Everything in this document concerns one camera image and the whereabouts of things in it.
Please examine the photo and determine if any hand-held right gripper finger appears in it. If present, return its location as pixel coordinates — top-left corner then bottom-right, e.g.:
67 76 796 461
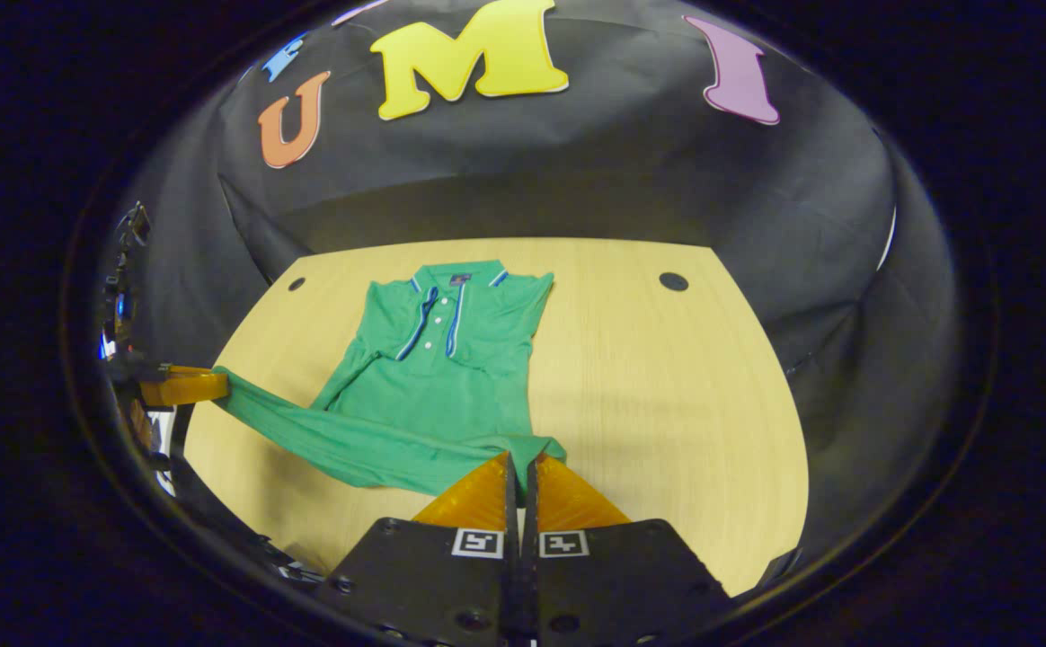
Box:
325 449 524 647
523 452 731 647

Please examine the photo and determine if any green T-shirt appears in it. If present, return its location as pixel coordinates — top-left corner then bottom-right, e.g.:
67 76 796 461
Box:
211 259 569 500

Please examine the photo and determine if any computer monitor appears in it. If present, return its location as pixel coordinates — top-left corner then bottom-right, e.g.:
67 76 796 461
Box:
99 288 137 360

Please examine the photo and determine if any black backdrop cloth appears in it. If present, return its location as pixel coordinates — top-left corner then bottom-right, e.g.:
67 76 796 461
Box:
96 0 960 558

